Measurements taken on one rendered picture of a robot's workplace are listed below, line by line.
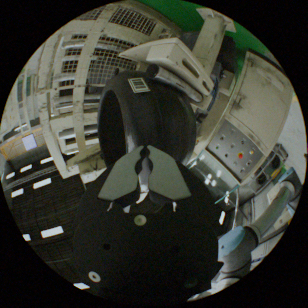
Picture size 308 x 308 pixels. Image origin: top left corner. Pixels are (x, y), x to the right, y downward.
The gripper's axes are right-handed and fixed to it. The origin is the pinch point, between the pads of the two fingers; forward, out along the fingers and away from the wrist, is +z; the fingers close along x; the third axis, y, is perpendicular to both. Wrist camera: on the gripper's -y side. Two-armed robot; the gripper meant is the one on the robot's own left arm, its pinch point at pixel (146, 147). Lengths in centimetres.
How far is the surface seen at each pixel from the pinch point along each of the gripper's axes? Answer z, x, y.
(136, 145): 9.5, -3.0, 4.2
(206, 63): 41, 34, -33
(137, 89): 12.9, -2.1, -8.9
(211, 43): 39, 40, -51
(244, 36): 35, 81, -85
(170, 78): 17.4, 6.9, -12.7
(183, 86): 22.3, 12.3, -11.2
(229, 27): 39, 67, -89
